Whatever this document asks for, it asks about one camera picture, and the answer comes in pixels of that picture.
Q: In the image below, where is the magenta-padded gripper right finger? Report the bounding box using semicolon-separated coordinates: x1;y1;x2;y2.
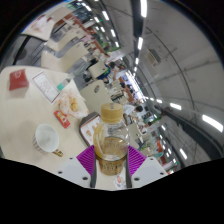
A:
125;145;169;188

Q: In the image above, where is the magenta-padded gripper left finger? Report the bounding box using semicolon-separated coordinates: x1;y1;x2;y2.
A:
55;144;98;188

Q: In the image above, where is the clear yellow-capped tea bottle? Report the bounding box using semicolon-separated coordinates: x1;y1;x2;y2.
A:
92;102;131;177

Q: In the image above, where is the white patterned mug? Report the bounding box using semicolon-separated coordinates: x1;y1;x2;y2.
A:
32;123;64;158

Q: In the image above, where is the red sauce packet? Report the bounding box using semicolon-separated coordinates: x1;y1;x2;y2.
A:
53;109;72;129

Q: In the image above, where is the person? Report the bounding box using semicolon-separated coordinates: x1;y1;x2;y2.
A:
122;103;145;125
108;61;123;76
99;73;114;86

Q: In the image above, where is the clear plastic food bag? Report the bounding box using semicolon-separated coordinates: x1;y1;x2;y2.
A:
56;89;89;119

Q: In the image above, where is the beige chair with hole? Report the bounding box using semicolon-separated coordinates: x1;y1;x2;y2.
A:
79;79;114;114

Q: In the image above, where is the small green bottle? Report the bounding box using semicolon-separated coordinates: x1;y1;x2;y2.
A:
56;78;73;92

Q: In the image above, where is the white bordered paper card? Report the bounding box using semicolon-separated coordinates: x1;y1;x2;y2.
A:
31;70;61;104

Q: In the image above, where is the group of beige chairs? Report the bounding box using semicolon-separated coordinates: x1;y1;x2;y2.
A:
43;6;161;158

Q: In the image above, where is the ceiling air conditioner unit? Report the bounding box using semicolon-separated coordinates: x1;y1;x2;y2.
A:
145;48;163;68

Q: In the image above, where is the small red carton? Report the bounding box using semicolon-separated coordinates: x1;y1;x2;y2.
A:
8;68;30;92

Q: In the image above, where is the plain beige chair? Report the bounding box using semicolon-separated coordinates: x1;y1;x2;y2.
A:
39;41;90;74

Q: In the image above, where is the white square dining table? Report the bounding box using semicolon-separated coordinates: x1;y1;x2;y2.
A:
20;12;61;42

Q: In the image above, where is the group of ceiling lights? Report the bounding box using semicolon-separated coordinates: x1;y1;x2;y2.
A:
68;0;224;168

